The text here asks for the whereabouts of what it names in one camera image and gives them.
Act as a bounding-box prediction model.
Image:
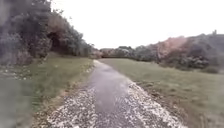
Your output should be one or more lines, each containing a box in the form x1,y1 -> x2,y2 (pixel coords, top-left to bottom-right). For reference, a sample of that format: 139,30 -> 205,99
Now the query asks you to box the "low row of reddish trees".
89,30 -> 224,75

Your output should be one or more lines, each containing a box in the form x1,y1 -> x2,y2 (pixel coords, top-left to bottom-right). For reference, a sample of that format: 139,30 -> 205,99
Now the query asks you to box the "grey leaf-strewn asphalt path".
45,59 -> 188,128

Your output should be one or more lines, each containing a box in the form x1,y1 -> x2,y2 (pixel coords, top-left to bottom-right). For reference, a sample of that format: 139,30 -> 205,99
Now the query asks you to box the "tall dark wood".
0,0 -> 98,67

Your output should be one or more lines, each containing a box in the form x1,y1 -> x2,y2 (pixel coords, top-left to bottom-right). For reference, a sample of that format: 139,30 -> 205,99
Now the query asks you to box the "grass strip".
98,57 -> 224,128
0,53 -> 96,128

